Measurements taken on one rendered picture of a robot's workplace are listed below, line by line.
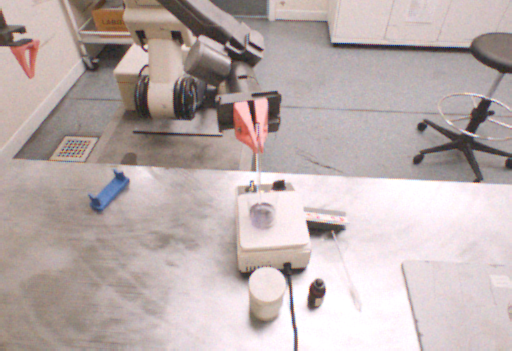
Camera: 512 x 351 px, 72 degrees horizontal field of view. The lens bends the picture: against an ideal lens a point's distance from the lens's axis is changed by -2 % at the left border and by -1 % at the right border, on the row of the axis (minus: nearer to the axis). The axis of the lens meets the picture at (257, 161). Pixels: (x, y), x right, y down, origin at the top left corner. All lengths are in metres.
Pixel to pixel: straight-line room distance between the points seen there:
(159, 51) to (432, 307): 1.13
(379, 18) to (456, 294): 2.52
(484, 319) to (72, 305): 0.70
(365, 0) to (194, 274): 2.56
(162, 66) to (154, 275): 0.85
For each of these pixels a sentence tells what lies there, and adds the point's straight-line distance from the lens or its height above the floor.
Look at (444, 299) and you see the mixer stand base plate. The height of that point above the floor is 0.76.
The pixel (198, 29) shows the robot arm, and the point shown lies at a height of 1.09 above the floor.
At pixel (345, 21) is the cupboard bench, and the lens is 3.00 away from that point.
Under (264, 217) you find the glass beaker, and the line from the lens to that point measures 0.59.
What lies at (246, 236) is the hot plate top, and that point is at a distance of 0.62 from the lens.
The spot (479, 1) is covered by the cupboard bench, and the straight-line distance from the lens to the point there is 3.22.
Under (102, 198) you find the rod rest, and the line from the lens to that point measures 0.85.
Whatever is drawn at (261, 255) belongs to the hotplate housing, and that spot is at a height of 0.81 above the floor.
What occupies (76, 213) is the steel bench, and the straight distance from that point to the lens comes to 0.86.
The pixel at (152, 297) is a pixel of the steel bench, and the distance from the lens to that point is 0.69.
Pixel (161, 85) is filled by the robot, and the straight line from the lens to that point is 1.37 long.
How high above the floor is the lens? 1.36
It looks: 44 degrees down
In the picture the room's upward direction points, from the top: straight up
